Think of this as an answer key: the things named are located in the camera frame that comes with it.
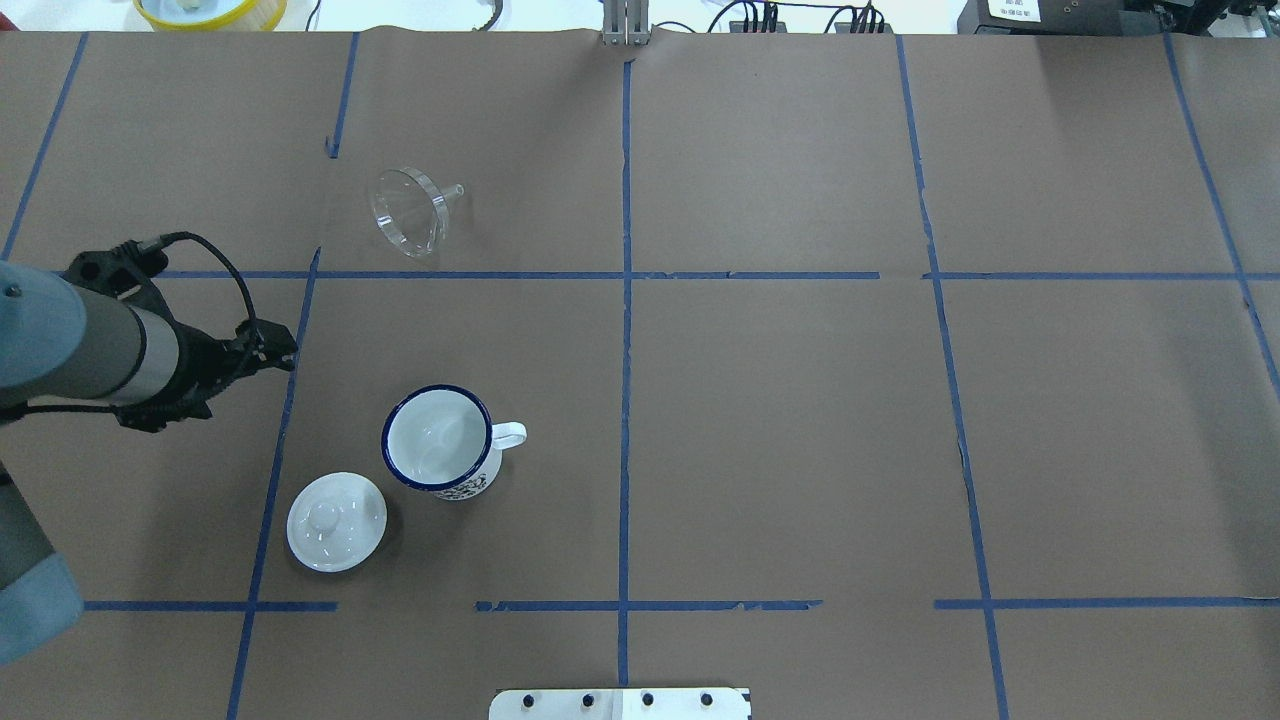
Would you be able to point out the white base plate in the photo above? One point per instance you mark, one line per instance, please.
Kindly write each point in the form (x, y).
(623, 703)

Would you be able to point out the clear glass funnel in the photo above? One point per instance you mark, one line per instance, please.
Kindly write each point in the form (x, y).
(411, 210)

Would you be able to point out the white cup lid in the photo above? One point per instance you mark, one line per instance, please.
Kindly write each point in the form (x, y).
(336, 522)

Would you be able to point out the brown paper table cover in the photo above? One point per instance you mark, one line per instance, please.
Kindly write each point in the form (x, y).
(885, 377)

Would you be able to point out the aluminium frame post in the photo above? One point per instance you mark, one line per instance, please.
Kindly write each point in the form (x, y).
(626, 23)

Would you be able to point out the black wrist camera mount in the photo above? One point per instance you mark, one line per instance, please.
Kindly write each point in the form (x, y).
(124, 273)

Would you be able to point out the yellow tape roll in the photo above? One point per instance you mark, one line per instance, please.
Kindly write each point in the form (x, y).
(212, 16)

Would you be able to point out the white enamel cup blue rim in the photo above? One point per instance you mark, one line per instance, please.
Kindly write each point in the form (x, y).
(442, 440)

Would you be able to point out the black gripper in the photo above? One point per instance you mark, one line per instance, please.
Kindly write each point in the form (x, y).
(203, 360)

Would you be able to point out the black power supply box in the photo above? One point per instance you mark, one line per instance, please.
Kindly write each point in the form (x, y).
(1060, 18)

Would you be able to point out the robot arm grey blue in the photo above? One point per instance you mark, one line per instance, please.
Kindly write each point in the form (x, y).
(100, 340)

